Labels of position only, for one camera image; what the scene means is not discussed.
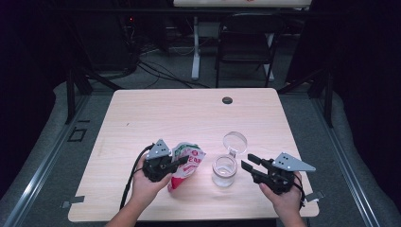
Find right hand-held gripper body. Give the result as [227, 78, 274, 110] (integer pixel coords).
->
[264, 151, 317, 196]

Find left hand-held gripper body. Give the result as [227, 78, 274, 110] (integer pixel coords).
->
[141, 138, 178, 183]

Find pink and white snack bag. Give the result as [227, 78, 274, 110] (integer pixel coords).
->
[166, 142, 207, 193]

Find clear plastic jar with lid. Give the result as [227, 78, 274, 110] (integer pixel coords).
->
[211, 131, 249, 189]

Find person's right hand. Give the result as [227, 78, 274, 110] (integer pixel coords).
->
[258, 171, 304, 218]

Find person's left hand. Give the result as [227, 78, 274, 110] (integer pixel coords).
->
[131, 155, 174, 210]

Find black metal stand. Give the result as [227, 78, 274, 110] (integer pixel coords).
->
[277, 67, 335, 129]
[64, 67, 124, 126]

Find white desk leg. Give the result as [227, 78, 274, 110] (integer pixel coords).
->
[191, 15, 201, 80]

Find black folding chair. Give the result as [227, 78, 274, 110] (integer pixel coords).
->
[215, 12, 287, 89]

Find dark curtain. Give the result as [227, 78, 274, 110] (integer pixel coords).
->
[0, 0, 69, 197]
[330, 0, 401, 202]

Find black computer tower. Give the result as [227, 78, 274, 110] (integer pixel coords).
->
[74, 13, 138, 72]

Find white background desk top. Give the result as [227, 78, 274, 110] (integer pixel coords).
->
[172, 0, 312, 9]

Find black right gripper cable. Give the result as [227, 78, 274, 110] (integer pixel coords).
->
[292, 174, 306, 209]

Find aluminium floor rail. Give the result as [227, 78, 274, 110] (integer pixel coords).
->
[310, 94, 382, 227]
[0, 94, 91, 227]

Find black floor cables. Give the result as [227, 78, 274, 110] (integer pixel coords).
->
[136, 60, 211, 90]

